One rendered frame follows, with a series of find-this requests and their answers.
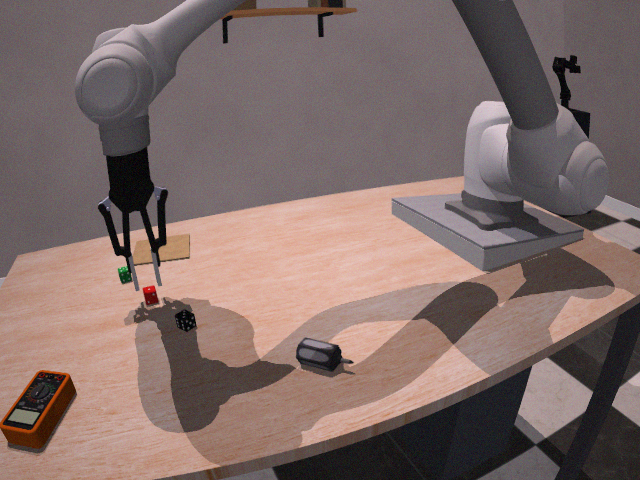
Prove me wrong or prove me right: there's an orange digital multimeter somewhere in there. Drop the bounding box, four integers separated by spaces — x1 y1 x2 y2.
0 370 76 449

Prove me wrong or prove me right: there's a red die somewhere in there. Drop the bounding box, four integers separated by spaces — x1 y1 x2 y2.
143 286 158 305

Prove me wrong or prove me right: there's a tan mat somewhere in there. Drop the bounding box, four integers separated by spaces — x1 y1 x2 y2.
133 233 190 266

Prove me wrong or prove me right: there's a green die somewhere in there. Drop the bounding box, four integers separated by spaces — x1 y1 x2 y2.
118 266 132 283

